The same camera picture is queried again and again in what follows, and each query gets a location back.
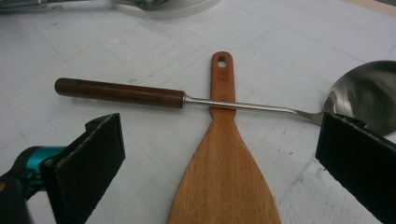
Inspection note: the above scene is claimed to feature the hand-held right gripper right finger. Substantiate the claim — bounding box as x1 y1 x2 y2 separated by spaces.
315 111 396 224

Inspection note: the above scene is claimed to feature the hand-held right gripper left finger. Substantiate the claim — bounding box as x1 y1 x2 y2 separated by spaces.
40 112 127 224

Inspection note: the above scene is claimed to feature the steel spoon with wooden handle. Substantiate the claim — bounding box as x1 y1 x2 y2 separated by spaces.
54 60 396 138

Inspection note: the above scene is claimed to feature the wooden spatula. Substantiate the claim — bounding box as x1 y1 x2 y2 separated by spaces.
167 50 282 224

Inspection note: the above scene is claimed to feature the white utensil rack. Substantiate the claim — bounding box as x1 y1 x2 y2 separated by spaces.
110 0 222 21

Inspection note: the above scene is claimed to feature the white grid mat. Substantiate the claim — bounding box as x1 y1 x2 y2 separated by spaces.
0 0 396 224

